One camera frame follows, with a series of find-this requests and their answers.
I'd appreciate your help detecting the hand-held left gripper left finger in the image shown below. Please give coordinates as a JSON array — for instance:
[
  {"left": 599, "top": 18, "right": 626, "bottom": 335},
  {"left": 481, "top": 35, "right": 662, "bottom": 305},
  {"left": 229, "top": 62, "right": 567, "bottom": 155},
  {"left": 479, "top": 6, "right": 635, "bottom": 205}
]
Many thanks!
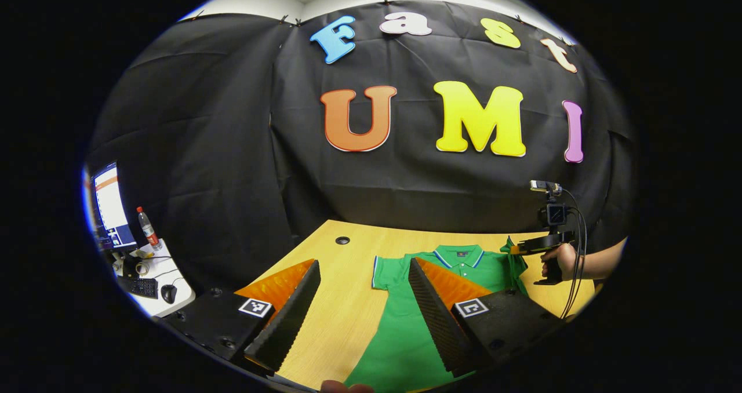
[{"left": 154, "top": 259, "right": 321, "bottom": 376}]

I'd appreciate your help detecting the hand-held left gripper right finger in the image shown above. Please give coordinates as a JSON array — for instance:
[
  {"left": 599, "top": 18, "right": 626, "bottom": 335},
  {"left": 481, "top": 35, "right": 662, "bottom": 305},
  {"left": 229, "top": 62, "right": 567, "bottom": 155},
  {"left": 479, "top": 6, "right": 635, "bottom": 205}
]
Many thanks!
[{"left": 408, "top": 257, "right": 566, "bottom": 377}]

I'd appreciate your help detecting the green T-shirt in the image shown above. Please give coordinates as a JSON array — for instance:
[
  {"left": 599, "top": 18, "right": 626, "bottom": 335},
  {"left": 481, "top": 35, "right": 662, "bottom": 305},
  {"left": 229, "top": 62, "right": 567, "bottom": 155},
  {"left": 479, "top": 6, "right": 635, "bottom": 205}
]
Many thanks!
[{"left": 345, "top": 236, "right": 529, "bottom": 392}]

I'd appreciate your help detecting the white side desk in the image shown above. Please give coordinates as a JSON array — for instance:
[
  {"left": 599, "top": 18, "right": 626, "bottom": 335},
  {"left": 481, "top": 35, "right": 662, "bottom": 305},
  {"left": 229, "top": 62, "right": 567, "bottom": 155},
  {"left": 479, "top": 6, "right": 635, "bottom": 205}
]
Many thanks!
[{"left": 107, "top": 239, "right": 197, "bottom": 318}]

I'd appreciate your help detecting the black keyboard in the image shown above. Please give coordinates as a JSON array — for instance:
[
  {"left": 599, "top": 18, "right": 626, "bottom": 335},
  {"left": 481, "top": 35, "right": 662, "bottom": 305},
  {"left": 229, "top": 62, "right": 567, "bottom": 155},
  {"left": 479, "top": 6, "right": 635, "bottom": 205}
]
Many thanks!
[{"left": 116, "top": 275, "right": 159, "bottom": 300}]

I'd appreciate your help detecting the clear plastic water bottle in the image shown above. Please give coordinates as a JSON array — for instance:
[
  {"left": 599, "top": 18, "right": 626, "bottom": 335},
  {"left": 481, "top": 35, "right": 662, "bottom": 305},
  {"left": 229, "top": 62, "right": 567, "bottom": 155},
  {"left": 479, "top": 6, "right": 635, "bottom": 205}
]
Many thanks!
[{"left": 136, "top": 206, "right": 163, "bottom": 252}]

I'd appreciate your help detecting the black backdrop cloth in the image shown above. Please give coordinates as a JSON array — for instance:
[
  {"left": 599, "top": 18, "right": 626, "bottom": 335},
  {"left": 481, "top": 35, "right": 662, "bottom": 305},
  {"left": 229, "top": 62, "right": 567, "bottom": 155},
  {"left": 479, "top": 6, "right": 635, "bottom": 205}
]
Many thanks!
[{"left": 87, "top": 0, "right": 635, "bottom": 295}]

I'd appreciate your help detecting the computer monitor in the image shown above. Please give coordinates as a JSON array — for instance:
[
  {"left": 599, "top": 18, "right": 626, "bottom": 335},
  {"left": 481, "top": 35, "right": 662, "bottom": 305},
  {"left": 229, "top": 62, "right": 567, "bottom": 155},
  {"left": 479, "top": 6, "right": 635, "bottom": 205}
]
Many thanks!
[{"left": 90, "top": 161, "right": 139, "bottom": 250}]

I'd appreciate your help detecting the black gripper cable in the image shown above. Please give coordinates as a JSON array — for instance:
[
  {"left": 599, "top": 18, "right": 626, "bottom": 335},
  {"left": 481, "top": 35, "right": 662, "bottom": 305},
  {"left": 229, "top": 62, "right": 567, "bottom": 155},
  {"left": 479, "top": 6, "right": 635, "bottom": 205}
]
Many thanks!
[{"left": 558, "top": 188, "right": 588, "bottom": 319}]

